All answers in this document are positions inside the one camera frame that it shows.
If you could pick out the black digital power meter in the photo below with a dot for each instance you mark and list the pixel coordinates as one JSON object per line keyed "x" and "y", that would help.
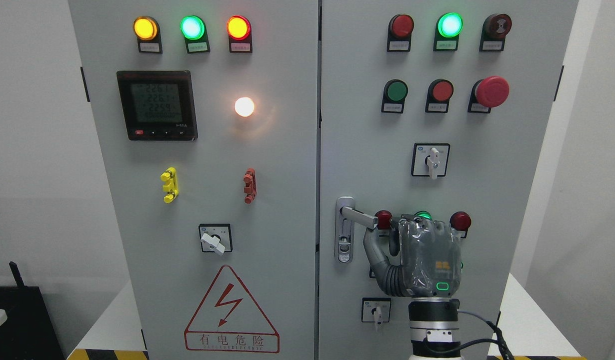
{"x": 158, "y": 105}

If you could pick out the white lever selector switch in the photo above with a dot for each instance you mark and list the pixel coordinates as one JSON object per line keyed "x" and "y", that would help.
{"x": 215, "y": 238}
{"x": 430, "y": 160}
{"x": 376, "y": 311}

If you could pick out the green indicator light top left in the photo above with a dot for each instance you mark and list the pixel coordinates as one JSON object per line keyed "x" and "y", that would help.
{"x": 195, "y": 34}

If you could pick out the white lit indicator light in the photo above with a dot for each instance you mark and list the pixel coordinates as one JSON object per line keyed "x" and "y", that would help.
{"x": 244, "y": 106}

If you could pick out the grey cabinet door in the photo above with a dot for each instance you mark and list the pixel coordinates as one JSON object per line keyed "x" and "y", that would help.
{"x": 367, "y": 154}
{"x": 274, "y": 237}

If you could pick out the white lever selector switch left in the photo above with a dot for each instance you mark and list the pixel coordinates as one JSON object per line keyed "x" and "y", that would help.
{"x": 215, "y": 238}

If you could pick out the white lever selector switch upper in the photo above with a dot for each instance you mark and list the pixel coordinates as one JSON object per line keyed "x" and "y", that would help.
{"x": 430, "y": 160}

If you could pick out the grey left cabinet door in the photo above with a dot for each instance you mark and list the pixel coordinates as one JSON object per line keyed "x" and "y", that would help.
{"x": 274, "y": 237}

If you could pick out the green indicator light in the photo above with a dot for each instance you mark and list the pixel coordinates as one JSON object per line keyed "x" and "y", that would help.
{"x": 195, "y": 34}
{"x": 423, "y": 214}
{"x": 447, "y": 32}

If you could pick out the red lit indicator light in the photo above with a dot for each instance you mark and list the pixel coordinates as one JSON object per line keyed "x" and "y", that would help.
{"x": 239, "y": 30}

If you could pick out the dark red indicator light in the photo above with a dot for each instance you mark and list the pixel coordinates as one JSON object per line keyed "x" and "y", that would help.
{"x": 384, "y": 226}
{"x": 461, "y": 222}

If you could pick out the silver swing door handle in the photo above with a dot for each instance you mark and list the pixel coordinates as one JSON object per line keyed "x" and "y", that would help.
{"x": 346, "y": 216}

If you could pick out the grey right cabinet door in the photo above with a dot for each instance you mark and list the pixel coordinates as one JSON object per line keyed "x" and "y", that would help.
{"x": 367, "y": 154}

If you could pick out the red terminal connector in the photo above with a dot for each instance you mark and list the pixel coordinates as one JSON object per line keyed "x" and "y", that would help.
{"x": 250, "y": 185}

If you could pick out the dark red indicator light right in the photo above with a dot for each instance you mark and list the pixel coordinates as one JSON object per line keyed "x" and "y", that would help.
{"x": 461, "y": 222}

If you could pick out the yellow terminal connector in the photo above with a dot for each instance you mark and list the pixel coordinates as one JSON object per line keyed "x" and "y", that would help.
{"x": 170, "y": 184}

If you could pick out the white lever selector switch lower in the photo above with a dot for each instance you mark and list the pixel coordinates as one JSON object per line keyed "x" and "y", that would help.
{"x": 376, "y": 311}

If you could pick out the green indicator light middle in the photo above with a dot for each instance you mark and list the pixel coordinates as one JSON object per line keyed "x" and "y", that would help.
{"x": 423, "y": 214}

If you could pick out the dark red indicator light left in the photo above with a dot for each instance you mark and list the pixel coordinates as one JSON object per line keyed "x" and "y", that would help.
{"x": 384, "y": 226}

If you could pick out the red electrical hazard sticker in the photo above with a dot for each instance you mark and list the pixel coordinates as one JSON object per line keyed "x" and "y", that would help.
{"x": 229, "y": 319}

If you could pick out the green indicator light top right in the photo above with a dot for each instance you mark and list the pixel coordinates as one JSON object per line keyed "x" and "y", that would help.
{"x": 447, "y": 32}

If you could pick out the red push button upper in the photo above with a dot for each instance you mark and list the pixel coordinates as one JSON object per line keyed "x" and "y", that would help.
{"x": 439, "y": 94}

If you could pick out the yellow indicator light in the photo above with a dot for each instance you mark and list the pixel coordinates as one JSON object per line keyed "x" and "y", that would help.
{"x": 148, "y": 34}

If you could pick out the red emergency stop button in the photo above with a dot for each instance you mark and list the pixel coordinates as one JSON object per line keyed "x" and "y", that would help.
{"x": 488, "y": 93}

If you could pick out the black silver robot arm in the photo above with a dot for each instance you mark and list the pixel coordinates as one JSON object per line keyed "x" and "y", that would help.
{"x": 434, "y": 329}

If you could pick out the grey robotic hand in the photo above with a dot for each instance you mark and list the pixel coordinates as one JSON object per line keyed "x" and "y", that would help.
{"x": 430, "y": 253}

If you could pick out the red indicator light top right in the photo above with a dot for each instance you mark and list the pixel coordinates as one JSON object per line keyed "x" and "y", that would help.
{"x": 399, "y": 33}

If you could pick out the dark red buzzer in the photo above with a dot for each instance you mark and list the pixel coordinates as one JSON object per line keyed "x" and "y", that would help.
{"x": 495, "y": 28}

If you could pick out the black box with antenna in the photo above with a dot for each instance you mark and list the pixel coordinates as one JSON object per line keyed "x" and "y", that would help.
{"x": 27, "y": 333}

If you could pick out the green push button upper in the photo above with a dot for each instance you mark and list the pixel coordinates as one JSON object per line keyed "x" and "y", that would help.
{"x": 394, "y": 94}

